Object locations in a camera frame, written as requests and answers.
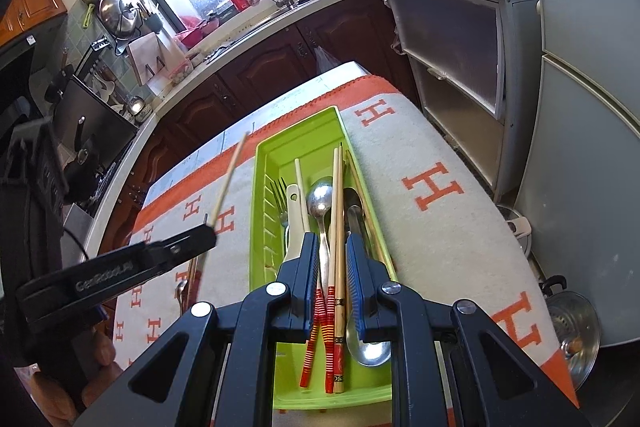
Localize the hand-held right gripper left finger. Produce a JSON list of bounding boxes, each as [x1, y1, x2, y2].
[[74, 231, 322, 427]]

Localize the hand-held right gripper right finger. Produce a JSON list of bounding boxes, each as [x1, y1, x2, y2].
[[345, 233, 597, 427]]

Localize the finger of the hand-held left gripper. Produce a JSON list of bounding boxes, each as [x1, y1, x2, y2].
[[141, 225, 220, 281]]

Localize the white ceramic spoon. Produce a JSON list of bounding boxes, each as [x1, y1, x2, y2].
[[280, 183, 313, 275]]

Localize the white chopstick red striped end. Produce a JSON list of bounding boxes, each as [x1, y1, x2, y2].
[[210, 133, 250, 230], [299, 145, 347, 390], [294, 158, 337, 395], [184, 254, 198, 310]]

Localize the large metal serving spoon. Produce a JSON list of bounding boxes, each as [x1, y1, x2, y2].
[[345, 187, 393, 368]]

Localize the metal fork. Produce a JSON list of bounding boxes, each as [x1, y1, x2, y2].
[[270, 179, 292, 258]]

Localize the bamboo chopstick dark decorated end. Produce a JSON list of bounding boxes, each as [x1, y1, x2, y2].
[[332, 148, 347, 394]]

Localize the green plastic utensil tray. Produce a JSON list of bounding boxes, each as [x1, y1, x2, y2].
[[248, 105, 401, 412]]

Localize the person's left hand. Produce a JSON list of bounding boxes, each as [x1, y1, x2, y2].
[[20, 334, 125, 427]]

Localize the black wok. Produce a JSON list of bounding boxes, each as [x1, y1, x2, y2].
[[62, 147, 118, 208]]

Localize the orange grey printed blanket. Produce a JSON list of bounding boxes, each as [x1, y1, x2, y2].
[[112, 74, 581, 427]]

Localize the steel stove shield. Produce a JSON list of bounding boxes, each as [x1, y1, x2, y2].
[[52, 74, 141, 162]]

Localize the white floor appliance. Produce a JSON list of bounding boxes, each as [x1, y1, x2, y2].
[[495, 204, 533, 258]]

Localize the dark wooden kitchen cabinets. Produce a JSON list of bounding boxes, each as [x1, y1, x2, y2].
[[100, 0, 426, 238]]

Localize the pale cutting board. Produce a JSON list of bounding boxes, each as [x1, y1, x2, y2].
[[125, 31, 187, 85]]

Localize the pink basin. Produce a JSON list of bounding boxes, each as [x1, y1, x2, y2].
[[174, 27, 206, 50]]

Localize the plastic bag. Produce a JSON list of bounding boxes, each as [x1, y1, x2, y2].
[[311, 44, 338, 75]]

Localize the frosted door cabinet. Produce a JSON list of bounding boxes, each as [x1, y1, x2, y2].
[[372, 0, 543, 202]]

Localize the hanging steel pots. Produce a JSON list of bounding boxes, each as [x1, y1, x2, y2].
[[98, 0, 141, 38]]

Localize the grey fridge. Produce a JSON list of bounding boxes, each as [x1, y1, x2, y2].
[[515, 0, 640, 348]]

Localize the steel stockpot black handles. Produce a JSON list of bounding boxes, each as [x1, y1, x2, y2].
[[539, 274, 603, 390]]

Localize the light wooden wall cabinet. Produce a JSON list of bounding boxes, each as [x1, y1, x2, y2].
[[0, 0, 68, 48]]

